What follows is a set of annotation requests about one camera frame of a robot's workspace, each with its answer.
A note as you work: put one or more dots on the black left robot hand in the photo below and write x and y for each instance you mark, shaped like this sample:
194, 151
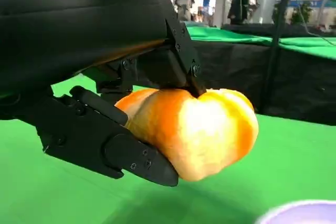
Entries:
78, 24

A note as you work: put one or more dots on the orange white toy bread roll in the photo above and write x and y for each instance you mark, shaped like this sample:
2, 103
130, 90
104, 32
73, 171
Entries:
199, 134

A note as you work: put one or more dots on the green cloth of neighbouring table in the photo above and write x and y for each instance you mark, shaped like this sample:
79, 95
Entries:
236, 35

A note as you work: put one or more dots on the person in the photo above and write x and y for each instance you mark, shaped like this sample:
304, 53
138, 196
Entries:
239, 6

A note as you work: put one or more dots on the black drape cloth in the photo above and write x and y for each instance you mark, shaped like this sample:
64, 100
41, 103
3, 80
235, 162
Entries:
236, 77

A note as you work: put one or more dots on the white pillar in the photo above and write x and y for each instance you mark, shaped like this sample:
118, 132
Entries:
267, 1

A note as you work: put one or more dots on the black stand pole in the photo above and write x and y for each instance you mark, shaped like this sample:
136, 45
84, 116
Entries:
274, 51

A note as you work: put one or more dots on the green potted plant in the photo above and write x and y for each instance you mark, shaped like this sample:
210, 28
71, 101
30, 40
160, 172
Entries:
302, 15

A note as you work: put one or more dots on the lilac plate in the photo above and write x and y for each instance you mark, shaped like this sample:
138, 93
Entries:
304, 213

